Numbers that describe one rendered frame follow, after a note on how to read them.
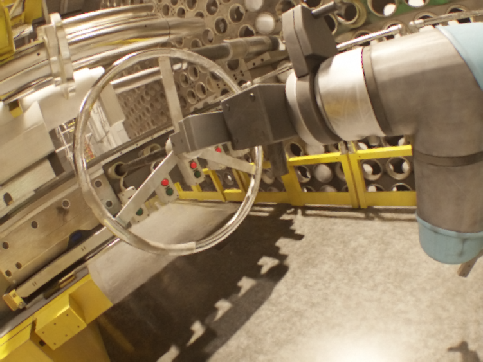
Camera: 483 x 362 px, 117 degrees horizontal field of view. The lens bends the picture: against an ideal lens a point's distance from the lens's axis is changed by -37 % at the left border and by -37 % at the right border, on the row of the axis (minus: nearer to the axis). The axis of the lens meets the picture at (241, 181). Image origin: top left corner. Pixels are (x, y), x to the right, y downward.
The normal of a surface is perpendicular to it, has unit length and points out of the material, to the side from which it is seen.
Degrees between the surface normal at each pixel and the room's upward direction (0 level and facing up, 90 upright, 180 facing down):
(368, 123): 116
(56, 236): 90
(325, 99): 79
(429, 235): 92
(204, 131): 90
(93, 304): 90
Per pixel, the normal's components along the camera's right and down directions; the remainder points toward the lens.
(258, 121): -0.72, 0.29
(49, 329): 0.65, -0.04
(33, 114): 0.46, -0.36
